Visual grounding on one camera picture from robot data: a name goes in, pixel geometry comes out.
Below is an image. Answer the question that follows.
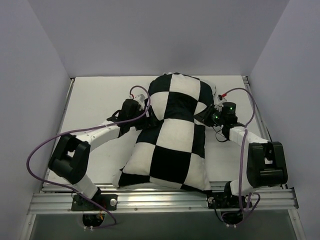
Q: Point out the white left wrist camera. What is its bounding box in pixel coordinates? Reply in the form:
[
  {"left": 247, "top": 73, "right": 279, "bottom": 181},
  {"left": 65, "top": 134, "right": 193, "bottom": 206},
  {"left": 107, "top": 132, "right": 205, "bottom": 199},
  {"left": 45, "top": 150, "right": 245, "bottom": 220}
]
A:
[{"left": 131, "top": 94, "right": 147, "bottom": 108}]

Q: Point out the aluminium right side rail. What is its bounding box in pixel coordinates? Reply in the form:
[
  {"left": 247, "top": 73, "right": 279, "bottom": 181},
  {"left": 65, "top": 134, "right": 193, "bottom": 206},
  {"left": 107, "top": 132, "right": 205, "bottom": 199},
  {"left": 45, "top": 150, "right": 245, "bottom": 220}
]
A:
[{"left": 242, "top": 76, "right": 272, "bottom": 141}]

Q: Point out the black white checkered pillowcase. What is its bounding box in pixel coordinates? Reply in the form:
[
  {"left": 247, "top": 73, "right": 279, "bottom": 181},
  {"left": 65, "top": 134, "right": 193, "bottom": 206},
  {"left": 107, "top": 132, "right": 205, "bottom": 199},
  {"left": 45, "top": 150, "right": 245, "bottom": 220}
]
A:
[{"left": 112, "top": 73, "right": 216, "bottom": 192}]

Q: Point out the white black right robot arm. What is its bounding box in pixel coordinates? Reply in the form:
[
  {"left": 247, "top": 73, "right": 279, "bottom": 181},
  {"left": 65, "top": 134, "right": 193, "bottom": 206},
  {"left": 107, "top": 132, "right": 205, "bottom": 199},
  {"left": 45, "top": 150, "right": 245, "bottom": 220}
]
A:
[{"left": 194, "top": 102, "right": 288, "bottom": 208}]

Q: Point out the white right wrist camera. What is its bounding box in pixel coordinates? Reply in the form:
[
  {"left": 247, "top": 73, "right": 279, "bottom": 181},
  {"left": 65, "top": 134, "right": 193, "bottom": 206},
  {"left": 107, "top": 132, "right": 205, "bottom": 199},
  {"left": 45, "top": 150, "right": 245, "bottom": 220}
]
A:
[{"left": 214, "top": 94, "right": 227, "bottom": 110}]

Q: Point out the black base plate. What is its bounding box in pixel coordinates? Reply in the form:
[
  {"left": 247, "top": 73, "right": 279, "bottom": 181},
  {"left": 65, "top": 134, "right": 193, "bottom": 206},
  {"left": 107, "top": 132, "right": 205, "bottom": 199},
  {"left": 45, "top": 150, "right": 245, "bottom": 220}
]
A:
[
  {"left": 206, "top": 191, "right": 226, "bottom": 209},
  {"left": 71, "top": 194, "right": 118, "bottom": 212}
]

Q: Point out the thin black wire loop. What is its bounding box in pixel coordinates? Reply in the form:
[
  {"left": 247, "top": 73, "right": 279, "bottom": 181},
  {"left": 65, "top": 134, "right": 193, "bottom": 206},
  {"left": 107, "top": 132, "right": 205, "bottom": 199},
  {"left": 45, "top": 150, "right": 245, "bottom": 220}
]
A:
[{"left": 214, "top": 126, "right": 232, "bottom": 143}]

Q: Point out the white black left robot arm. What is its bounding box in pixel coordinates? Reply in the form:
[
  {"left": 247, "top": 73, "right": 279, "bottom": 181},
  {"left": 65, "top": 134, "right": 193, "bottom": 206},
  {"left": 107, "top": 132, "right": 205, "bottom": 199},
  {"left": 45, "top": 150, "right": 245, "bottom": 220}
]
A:
[{"left": 48, "top": 95, "right": 157, "bottom": 210}]

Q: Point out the aluminium left side rail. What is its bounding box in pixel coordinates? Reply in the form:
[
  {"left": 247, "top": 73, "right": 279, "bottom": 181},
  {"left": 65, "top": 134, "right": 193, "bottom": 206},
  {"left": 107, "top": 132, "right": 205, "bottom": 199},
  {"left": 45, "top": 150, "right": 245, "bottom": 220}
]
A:
[{"left": 42, "top": 77, "right": 75, "bottom": 183}]

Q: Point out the aluminium front rail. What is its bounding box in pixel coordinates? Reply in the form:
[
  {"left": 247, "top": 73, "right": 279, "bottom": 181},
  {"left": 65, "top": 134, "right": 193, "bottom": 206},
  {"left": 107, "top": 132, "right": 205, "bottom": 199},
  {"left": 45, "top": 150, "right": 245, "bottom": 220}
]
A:
[{"left": 28, "top": 183, "right": 298, "bottom": 215}]

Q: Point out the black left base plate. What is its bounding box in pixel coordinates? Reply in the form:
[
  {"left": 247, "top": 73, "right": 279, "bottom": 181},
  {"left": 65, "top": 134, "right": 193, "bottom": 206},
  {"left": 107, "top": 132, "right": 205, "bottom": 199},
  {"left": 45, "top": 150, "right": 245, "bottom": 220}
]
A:
[{"left": 71, "top": 194, "right": 118, "bottom": 212}]

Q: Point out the aluminium rail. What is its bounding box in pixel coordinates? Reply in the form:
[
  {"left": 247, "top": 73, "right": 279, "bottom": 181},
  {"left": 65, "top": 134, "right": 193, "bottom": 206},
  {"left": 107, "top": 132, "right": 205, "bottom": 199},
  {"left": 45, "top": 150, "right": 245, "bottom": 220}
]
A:
[
  {"left": 242, "top": 76, "right": 272, "bottom": 141},
  {"left": 28, "top": 183, "right": 298, "bottom": 215},
  {"left": 42, "top": 77, "right": 75, "bottom": 183}
]

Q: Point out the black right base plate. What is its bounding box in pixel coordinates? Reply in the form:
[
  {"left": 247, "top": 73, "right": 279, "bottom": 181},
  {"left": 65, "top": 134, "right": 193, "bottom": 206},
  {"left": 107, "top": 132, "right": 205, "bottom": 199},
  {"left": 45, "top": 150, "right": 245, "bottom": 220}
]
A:
[{"left": 206, "top": 191, "right": 226, "bottom": 209}]

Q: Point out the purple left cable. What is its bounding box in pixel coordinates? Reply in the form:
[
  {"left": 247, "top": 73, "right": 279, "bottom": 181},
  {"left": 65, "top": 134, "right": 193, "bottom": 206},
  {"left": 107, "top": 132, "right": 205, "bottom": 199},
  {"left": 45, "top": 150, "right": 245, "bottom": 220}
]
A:
[{"left": 26, "top": 85, "right": 151, "bottom": 230}]

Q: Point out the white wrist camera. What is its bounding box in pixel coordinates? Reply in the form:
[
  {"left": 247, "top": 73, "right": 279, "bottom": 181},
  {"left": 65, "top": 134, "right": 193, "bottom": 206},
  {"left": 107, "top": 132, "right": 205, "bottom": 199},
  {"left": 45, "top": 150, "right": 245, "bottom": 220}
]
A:
[
  {"left": 131, "top": 94, "right": 147, "bottom": 108},
  {"left": 214, "top": 94, "right": 227, "bottom": 110}
]

